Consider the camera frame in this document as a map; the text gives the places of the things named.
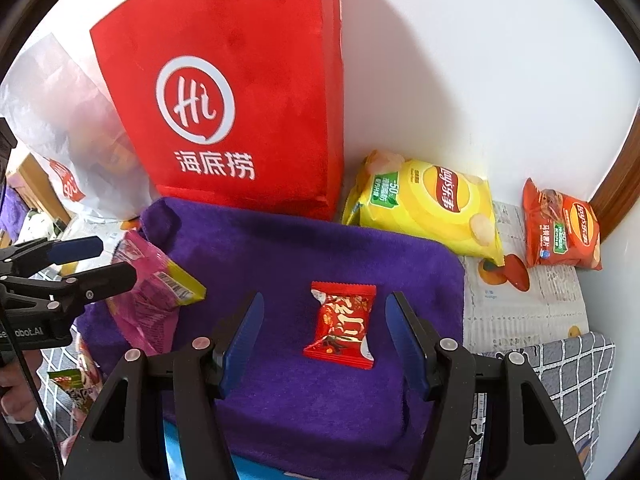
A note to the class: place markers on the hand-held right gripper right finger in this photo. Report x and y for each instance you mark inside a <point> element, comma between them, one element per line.
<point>407,345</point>

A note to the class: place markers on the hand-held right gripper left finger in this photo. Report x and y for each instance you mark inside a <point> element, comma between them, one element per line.
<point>245,345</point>

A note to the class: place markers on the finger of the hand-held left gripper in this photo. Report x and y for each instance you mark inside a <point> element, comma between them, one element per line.
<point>75,250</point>
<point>100,282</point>

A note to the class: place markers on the pink yellow-edged snack packet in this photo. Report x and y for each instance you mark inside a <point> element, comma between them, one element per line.
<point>150,280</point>

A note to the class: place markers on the green snack packet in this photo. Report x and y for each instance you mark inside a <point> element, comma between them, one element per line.
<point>67,380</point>

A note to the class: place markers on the red candy packet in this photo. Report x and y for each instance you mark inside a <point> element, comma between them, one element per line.
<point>340,330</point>

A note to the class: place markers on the person's left hand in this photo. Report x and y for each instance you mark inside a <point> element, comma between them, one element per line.
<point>17,390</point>

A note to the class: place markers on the purple cloth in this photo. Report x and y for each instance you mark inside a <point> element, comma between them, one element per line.
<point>12,205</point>

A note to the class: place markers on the wooden box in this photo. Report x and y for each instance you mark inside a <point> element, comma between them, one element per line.
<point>35,180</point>

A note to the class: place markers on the purple towel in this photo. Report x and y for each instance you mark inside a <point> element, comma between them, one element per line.
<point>280,255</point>

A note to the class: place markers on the white printed sheet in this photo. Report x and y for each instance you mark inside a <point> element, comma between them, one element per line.
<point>520,310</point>

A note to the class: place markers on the yellow chip bag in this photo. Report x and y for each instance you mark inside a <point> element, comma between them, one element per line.
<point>430,210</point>

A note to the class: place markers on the white plastic bag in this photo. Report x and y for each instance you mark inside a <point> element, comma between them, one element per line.
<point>65,110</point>

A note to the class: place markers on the grey checkered blanket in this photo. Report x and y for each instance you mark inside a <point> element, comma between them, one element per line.
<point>575,385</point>

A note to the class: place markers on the orange chip bag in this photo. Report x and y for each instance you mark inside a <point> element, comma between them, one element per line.
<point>555,230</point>

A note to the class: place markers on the red paper bag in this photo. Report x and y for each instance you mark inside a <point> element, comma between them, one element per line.
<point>225,35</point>

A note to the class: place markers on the brown wooden door frame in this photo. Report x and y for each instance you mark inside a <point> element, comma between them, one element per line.
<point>620,185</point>

